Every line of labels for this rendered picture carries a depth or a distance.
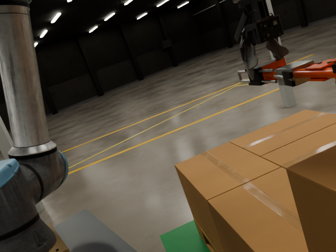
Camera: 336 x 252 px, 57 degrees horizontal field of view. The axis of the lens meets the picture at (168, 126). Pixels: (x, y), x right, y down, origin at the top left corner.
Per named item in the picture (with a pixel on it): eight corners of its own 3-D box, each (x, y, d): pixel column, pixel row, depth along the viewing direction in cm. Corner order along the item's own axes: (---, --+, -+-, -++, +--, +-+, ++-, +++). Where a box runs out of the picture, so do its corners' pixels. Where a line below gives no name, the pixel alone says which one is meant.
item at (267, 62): (289, 75, 86) (284, 57, 85) (266, 84, 85) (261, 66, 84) (272, 75, 94) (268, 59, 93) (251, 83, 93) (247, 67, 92)
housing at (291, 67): (319, 77, 74) (314, 59, 73) (295, 87, 73) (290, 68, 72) (300, 77, 81) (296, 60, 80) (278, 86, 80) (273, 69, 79)
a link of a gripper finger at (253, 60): (251, 79, 81) (254, 43, 80) (241, 79, 87) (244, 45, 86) (262, 80, 82) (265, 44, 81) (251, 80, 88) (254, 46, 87)
